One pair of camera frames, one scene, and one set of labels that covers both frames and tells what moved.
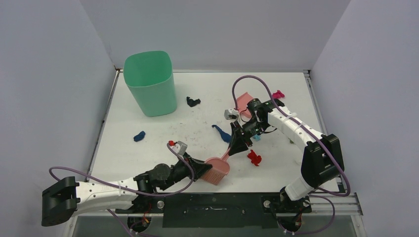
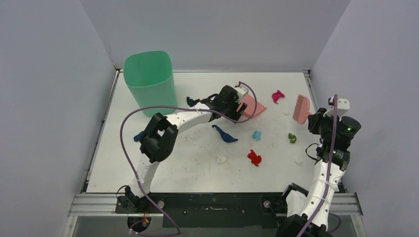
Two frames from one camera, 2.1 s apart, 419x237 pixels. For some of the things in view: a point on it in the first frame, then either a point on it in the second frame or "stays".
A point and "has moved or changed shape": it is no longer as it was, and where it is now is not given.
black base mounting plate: (217, 210) stays
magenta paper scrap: (278, 94) stays
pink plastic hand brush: (220, 169) to (301, 112)
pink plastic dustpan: (246, 114) has moved or changed shape
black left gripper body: (179, 171) to (230, 110)
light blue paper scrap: (257, 137) stays
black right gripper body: (242, 135) to (315, 121)
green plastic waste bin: (150, 77) stays
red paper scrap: (255, 159) stays
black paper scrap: (191, 102) stays
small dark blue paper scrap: (139, 137) stays
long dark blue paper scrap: (225, 136) stays
